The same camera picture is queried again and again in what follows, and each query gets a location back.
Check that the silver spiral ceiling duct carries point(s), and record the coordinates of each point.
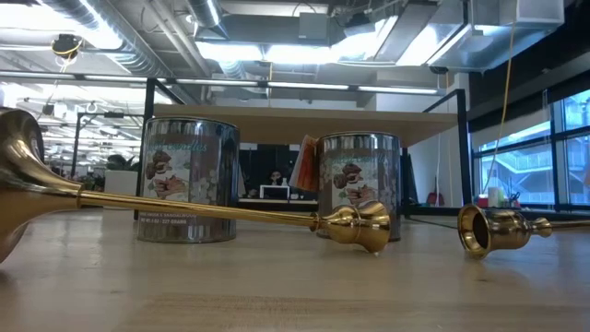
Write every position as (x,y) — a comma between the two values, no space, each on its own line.
(205,11)
(138,64)

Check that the white box monitor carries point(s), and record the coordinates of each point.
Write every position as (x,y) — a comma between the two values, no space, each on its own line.
(274,192)

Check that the small red box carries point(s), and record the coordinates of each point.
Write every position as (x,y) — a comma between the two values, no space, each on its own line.
(482,202)

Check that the person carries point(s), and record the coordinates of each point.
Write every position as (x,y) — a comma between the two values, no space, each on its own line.
(275,177)

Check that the small plant in white pot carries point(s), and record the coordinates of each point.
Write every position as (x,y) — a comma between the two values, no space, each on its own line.
(121,189)

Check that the orange book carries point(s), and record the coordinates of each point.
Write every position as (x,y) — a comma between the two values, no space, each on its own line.
(305,168)

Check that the black round ceiling device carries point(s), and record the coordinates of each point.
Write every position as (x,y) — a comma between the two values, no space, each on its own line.
(67,45)

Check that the grey ceiling box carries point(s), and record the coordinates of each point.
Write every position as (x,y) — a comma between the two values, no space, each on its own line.
(313,25)

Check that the wooden shelf with black legs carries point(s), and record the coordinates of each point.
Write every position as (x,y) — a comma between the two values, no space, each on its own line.
(299,124)

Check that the white bottle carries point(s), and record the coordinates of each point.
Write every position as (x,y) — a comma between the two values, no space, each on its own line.
(495,198)

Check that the brass candlestick holder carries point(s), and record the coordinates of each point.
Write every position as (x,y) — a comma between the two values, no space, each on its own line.
(502,229)
(27,184)

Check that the red floor object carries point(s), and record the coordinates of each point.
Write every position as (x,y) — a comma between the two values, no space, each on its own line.
(434,199)

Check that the silver rectangular ceiling duct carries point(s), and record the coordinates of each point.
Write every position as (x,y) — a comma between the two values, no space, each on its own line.
(415,32)
(488,46)

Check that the dark framed window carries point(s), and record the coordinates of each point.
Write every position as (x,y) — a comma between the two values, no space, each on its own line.
(516,170)

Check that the black partition panel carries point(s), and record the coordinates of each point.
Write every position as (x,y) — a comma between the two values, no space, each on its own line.
(251,166)

